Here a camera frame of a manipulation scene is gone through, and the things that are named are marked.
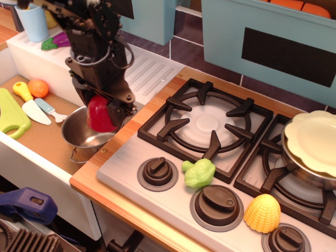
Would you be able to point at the black burner grate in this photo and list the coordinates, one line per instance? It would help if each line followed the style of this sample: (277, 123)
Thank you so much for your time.
(265, 172)
(201, 121)

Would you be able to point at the left black stove knob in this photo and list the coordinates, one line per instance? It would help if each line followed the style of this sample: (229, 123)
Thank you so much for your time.
(157, 174)

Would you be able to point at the yellow toy corn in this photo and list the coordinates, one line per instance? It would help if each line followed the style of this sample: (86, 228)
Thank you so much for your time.
(263, 214)

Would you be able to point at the cream scalloped plate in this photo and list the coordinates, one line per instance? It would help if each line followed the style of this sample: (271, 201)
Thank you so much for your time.
(311, 138)

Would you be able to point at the purple toy eggplant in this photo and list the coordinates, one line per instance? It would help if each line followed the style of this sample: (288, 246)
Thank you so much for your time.
(60, 40)

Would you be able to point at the teal cabinet post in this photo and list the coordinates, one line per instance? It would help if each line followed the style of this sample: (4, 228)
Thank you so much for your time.
(153, 20)

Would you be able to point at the yellow toy lemon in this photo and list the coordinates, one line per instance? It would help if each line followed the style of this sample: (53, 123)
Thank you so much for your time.
(51, 22)

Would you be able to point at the blue handled toy fork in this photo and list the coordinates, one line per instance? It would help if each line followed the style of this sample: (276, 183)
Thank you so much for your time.
(49, 110)

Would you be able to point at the blue clamp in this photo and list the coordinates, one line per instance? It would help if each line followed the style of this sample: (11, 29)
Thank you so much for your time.
(29, 204)

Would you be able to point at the left black burner grate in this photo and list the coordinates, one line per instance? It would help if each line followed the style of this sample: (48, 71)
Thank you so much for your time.
(201, 121)

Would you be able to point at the teal toy microwave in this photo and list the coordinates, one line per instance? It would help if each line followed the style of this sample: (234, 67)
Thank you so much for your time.
(280, 46)

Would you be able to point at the red toy sweet potato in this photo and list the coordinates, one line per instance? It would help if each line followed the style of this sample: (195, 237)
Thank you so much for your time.
(97, 115)

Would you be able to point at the white stove top panel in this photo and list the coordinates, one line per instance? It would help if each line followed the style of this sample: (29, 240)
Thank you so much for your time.
(173, 206)

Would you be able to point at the green toy broccoli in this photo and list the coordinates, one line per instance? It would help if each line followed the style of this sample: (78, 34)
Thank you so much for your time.
(198, 174)

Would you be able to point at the middle black stove knob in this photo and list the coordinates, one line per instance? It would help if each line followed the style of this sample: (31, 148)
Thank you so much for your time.
(216, 208)

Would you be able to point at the black oven door handle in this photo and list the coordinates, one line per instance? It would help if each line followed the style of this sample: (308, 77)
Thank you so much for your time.
(130, 244)

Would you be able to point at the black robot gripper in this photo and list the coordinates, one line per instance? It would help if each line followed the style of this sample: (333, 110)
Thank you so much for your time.
(100, 71)

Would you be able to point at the black stove knob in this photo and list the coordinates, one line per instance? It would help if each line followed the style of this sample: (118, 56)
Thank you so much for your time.
(216, 208)
(157, 174)
(286, 237)

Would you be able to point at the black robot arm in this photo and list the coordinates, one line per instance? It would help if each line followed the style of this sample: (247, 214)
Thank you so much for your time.
(88, 22)

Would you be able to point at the right black burner grate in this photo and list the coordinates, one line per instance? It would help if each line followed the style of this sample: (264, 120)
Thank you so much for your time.
(265, 172)

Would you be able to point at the green cutting board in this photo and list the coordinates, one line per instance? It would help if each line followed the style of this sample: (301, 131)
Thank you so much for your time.
(14, 121)

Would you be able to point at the yellow handled toy knife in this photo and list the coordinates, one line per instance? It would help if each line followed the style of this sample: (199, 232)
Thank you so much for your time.
(30, 107)

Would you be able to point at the right black stove knob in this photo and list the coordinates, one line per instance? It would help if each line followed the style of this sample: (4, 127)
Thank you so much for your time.
(286, 237)

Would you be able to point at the orange toy fruit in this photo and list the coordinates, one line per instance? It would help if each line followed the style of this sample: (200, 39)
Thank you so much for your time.
(38, 88)

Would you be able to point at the small steel pot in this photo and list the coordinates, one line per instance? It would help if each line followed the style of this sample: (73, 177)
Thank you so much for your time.
(83, 141)

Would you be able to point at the steel pan on stove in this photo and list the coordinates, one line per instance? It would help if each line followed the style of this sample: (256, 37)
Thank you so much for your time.
(298, 169)

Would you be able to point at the light blue cup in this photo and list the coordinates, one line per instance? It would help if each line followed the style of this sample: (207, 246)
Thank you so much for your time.
(34, 22)

